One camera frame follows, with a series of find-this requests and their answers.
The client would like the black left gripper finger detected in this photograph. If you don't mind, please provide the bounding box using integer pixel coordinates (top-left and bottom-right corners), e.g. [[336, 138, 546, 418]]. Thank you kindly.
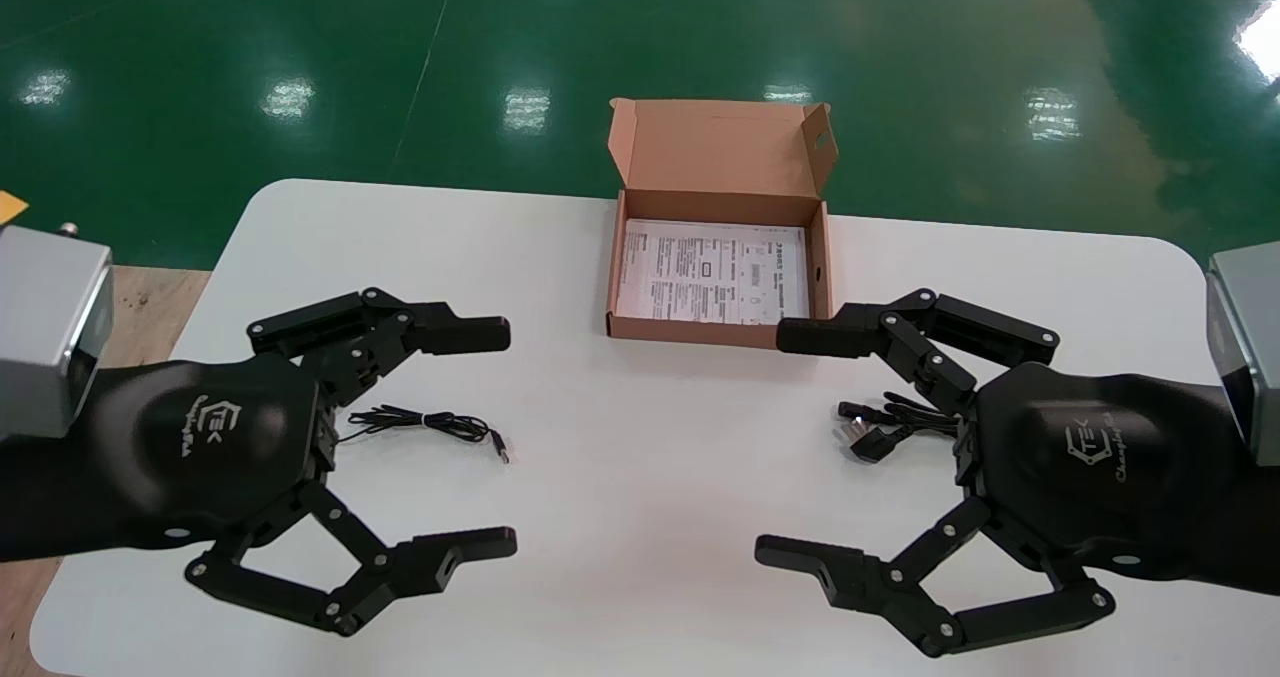
[[185, 482, 518, 638], [247, 287, 512, 408]]

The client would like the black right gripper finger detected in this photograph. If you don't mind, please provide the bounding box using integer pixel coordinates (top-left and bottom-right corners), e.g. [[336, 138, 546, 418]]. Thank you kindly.
[[776, 289, 1061, 418], [754, 495, 1117, 658]]

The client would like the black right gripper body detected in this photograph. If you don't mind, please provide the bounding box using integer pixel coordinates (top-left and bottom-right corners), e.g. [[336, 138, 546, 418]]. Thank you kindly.
[[956, 363, 1280, 595]]

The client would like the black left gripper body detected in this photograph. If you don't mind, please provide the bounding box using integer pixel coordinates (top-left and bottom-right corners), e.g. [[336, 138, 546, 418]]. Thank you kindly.
[[0, 355, 338, 565]]

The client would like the black wired computer mouse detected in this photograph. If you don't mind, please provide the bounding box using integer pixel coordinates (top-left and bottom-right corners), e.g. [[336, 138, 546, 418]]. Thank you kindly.
[[335, 405, 511, 465]]

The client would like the black power cord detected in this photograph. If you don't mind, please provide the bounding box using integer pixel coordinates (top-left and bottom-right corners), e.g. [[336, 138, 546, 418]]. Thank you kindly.
[[836, 390, 963, 464]]

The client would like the brown cardboard storage box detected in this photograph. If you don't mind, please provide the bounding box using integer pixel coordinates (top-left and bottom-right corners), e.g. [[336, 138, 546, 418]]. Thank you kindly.
[[605, 97, 839, 350]]

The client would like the white printed manual sheet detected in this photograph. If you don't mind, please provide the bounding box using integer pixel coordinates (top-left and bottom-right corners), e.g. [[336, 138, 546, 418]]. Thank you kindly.
[[615, 219, 809, 326]]

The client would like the grey right wrist block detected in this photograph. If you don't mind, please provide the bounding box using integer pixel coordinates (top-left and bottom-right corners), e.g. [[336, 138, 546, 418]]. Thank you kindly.
[[1205, 240, 1280, 468]]

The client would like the grey wrist block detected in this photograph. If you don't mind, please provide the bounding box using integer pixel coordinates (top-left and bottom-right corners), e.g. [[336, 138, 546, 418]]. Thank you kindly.
[[1205, 240, 1280, 468], [0, 223, 114, 445]]

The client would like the grey left wrist block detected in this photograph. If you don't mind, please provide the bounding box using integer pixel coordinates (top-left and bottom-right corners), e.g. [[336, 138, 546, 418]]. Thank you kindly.
[[0, 223, 114, 445]]

